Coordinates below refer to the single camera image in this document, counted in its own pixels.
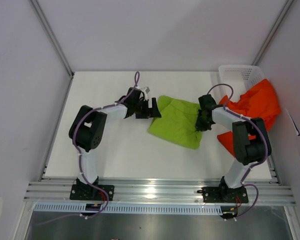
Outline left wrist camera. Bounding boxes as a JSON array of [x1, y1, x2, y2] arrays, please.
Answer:
[[139, 86, 150, 101]]

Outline lime green shorts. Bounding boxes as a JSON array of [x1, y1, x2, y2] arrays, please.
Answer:
[[148, 95, 202, 150]]

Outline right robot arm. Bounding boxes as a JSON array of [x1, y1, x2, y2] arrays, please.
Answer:
[[195, 94, 272, 203]]

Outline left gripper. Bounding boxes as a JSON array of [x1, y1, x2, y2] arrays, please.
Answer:
[[133, 98, 161, 120]]

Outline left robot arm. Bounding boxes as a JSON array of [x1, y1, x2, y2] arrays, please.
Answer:
[[68, 87, 161, 200]]

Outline aluminium mounting rail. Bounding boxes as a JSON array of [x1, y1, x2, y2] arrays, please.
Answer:
[[23, 178, 296, 206]]

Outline white plastic basket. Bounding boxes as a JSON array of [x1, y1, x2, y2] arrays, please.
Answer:
[[218, 64, 266, 102]]

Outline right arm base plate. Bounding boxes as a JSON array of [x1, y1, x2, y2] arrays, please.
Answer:
[[196, 186, 249, 204]]

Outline orange shorts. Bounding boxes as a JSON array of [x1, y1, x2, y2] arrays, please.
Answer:
[[216, 78, 282, 157]]

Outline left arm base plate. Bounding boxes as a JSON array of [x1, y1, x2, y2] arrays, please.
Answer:
[[69, 184, 115, 201]]

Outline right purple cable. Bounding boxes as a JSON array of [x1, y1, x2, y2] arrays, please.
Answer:
[[206, 83, 270, 222]]

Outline slotted cable duct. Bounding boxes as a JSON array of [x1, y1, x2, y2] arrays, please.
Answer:
[[34, 202, 223, 216]]

